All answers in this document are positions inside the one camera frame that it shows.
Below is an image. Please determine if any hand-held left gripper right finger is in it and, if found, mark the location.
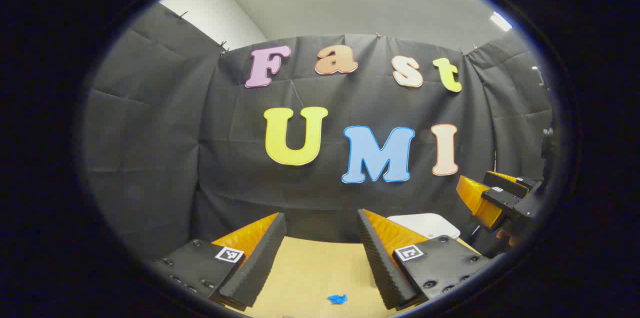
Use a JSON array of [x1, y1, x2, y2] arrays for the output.
[[357, 208, 493, 311]]

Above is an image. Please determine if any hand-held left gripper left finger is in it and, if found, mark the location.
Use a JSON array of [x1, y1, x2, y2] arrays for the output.
[[150, 212, 288, 312]]

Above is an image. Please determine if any white desktop garbage bin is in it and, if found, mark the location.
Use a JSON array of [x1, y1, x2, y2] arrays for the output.
[[387, 213, 461, 241]]

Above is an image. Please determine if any wooden desktop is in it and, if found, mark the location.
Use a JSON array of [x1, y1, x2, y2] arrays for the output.
[[240, 235, 482, 318]]

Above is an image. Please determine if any black backdrop cloth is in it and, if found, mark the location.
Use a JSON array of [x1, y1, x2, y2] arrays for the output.
[[82, 3, 556, 263]]

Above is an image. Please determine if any small ceiling light panel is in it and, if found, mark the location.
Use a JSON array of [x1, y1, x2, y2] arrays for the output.
[[489, 11, 514, 33]]

